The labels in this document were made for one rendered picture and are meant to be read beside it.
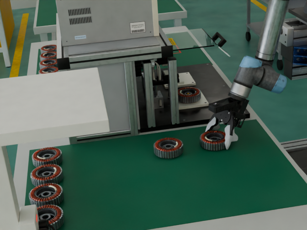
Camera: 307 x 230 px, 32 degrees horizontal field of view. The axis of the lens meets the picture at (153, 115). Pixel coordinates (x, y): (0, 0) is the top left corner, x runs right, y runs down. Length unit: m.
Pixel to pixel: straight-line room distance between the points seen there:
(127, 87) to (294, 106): 2.27
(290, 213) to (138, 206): 0.48
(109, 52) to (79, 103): 0.66
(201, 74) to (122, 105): 0.68
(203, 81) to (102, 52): 0.72
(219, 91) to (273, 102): 1.75
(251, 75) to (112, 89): 0.54
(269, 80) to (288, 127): 1.81
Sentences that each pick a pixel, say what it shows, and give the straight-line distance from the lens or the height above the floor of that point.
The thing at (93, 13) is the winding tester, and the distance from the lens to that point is 2.11.
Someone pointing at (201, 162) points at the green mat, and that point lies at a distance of 1.96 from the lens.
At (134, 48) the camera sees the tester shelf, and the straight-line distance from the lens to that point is 2.03.
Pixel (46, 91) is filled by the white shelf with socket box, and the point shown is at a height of 1.21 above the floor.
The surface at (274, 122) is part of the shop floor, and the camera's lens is 3.90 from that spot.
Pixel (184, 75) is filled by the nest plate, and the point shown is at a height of 0.78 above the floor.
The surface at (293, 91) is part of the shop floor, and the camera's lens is 4.40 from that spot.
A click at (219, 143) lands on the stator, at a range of 2.01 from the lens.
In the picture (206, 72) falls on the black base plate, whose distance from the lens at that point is 2.70.
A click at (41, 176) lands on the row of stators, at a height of 0.79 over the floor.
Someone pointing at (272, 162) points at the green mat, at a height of 0.75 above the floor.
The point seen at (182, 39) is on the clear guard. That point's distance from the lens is 2.27.
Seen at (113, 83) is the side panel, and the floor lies 0.99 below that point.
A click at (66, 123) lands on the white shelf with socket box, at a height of 1.21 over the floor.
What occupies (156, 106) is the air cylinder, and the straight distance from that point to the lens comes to 2.32.
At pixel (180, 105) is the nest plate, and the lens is 2.32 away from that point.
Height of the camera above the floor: 1.77
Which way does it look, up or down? 26 degrees down
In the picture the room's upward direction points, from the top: 4 degrees counter-clockwise
